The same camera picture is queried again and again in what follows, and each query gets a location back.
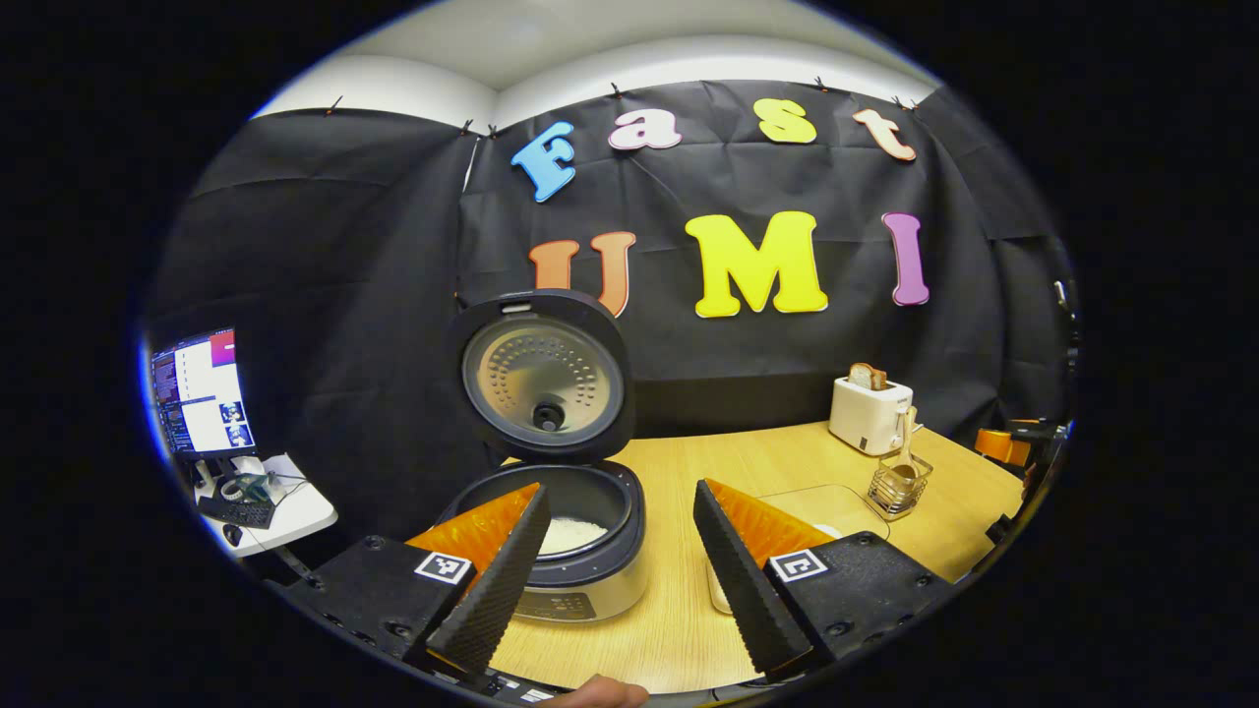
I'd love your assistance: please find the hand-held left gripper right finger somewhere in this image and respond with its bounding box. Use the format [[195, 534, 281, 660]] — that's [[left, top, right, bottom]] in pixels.
[[693, 479, 957, 681]]

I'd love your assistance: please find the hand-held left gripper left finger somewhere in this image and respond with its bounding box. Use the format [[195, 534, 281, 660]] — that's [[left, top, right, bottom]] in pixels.
[[264, 482, 552, 678]]

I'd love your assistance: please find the wooden spoon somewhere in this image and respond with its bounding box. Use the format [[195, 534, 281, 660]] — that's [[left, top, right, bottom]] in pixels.
[[888, 406, 921, 483]]

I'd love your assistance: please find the clear chopstick holder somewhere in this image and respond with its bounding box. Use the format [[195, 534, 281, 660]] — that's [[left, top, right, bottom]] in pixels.
[[868, 454, 933, 520]]

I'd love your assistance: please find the clear plastic rice container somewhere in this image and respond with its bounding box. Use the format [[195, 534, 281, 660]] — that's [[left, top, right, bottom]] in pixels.
[[706, 484, 891, 616]]

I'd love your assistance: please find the grey rice cooker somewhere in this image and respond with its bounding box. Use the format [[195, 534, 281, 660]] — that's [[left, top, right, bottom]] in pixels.
[[433, 288, 650, 623]]

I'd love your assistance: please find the white toaster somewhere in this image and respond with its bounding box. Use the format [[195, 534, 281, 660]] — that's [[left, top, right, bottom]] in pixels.
[[828, 376, 914, 456]]

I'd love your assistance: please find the white side table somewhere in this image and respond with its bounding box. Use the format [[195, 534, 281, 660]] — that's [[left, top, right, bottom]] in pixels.
[[197, 452, 338, 560]]

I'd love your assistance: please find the black keyboard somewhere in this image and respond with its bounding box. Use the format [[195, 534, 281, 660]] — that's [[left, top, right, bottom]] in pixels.
[[197, 495, 276, 530]]

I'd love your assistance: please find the computer monitor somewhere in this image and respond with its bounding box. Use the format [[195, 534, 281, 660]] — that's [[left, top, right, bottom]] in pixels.
[[150, 327, 259, 461]]

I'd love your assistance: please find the black backdrop cloth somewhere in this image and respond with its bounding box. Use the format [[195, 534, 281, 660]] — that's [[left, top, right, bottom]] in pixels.
[[148, 79, 1078, 552]]

